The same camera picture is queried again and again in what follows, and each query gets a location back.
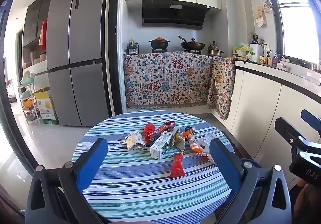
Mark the red plastic wrapper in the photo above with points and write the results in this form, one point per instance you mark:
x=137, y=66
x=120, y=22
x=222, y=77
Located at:
x=150, y=130

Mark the large printed blanket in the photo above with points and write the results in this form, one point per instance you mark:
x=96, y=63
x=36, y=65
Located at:
x=163, y=81

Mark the white storage rack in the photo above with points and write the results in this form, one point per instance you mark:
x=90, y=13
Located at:
x=27, y=96

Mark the shiny red snack wrapper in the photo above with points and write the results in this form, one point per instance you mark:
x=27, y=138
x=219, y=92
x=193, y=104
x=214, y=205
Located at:
x=165, y=126

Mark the white utensil holder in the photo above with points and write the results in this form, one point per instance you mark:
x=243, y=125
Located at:
x=255, y=52

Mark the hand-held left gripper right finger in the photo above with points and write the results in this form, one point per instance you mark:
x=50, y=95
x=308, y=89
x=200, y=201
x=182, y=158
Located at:
x=225, y=163

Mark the window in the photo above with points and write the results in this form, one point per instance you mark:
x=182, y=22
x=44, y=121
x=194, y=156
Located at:
x=296, y=31

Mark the dark gold snack wrapper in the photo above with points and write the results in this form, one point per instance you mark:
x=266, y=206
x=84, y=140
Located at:
x=189, y=129

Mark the colourful print packet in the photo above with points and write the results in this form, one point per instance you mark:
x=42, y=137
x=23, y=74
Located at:
x=180, y=140

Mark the small orange white packet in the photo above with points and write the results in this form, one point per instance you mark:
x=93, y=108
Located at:
x=207, y=156

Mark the person's right hand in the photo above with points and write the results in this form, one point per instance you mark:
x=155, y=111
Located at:
x=307, y=199

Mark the black range hood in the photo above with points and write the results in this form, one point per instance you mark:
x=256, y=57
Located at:
x=173, y=16

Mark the dark wall cabinet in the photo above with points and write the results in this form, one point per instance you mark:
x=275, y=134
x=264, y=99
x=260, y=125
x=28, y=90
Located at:
x=32, y=21

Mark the floral print paper packet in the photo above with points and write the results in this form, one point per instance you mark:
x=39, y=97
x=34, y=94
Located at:
x=135, y=141

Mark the yellow cup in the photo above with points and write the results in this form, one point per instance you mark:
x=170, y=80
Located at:
x=263, y=60

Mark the yellow green storage box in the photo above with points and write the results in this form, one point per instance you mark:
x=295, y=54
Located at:
x=240, y=51

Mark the black wok with lid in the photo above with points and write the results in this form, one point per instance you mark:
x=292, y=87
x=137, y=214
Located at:
x=193, y=44

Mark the red hanging bag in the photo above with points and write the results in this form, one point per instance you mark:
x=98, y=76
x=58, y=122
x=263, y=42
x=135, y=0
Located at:
x=43, y=36

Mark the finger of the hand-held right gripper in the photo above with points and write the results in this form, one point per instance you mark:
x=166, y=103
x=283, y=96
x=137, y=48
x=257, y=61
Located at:
x=312, y=118
x=288, y=131

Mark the hanging paper bag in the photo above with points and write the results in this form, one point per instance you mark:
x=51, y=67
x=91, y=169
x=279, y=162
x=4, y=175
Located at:
x=260, y=14

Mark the white lower cabinet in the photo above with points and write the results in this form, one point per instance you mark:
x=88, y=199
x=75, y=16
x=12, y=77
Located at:
x=260, y=103

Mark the small printed blanket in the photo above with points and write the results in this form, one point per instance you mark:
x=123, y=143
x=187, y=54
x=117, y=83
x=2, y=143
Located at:
x=222, y=83

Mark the grey refrigerator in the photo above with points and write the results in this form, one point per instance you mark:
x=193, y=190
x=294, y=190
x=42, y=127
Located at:
x=75, y=51

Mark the green white cardboard box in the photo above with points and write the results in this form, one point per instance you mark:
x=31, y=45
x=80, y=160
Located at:
x=50, y=118

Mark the blue striped tablecloth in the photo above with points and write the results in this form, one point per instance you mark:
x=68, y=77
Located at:
x=140, y=189

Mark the condiment bottle rack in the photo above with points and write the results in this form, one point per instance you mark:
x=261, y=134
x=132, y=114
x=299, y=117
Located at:
x=132, y=47

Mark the black clay pot red lid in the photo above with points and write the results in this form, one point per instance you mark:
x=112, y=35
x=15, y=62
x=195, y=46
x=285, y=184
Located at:
x=159, y=44

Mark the orange white plastic bag bundle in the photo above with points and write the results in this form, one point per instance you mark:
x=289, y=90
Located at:
x=195, y=147

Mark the white green milk carton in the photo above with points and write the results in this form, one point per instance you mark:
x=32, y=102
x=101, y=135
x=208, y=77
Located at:
x=160, y=147

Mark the steel pot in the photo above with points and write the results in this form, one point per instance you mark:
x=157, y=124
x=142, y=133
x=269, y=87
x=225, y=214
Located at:
x=215, y=52

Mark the red sachet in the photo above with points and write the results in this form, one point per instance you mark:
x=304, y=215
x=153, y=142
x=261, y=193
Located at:
x=177, y=166

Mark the yellow cardboard box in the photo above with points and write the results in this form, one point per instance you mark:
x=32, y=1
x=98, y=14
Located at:
x=45, y=102

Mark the white dish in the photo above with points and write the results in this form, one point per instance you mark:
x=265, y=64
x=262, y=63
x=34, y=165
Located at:
x=283, y=66

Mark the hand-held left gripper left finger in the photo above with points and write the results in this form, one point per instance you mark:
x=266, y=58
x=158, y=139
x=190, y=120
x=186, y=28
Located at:
x=91, y=163

